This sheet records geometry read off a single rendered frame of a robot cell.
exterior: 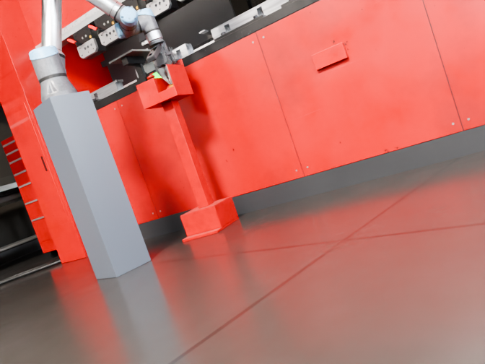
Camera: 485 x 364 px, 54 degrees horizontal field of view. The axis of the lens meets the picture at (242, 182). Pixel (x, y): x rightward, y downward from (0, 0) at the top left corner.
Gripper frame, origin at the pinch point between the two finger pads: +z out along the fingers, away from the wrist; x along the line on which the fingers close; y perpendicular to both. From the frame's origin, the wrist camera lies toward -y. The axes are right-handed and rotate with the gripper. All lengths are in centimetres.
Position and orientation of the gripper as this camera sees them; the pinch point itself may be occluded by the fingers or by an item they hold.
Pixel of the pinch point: (169, 81)
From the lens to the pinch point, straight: 236.6
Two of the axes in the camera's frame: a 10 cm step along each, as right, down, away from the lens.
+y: 3.6, -2.8, 8.9
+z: 3.6, 9.2, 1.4
